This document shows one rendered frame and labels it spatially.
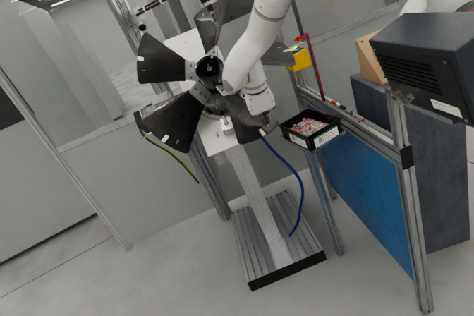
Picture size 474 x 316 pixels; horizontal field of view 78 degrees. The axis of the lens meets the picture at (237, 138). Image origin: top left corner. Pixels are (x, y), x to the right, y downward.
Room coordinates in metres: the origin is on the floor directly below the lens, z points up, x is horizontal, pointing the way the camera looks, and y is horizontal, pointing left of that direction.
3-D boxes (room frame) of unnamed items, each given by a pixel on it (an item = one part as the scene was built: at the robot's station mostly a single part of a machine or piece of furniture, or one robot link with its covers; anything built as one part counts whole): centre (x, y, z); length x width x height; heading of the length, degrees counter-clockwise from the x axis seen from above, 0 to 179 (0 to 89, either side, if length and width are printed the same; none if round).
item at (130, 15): (1.79, 0.26, 1.53); 0.10 x 0.07 x 0.08; 35
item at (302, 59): (1.57, -0.46, 1.02); 0.16 x 0.10 x 0.11; 0
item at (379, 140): (1.17, -0.46, 0.82); 0.90 x 0.04 x 0.08; 0
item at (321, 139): (1.11, -0.30, 0.85); 0.22 x 0.17 x 0.07; 15
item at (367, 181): (1.17, -0.46, 0.45); 0.82 x 0.01 x 0.66; 0
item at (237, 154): (1.38, 0.03, 0.46); 0.09 x 0.04 x 0.91; 90
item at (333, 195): (1.60, -0.46, 0.39); 0.04 x 0.04 x 0.78; 0
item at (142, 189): (1.99, -0.11, 0.50); 2.59 x 0.03 x 0.91; 90
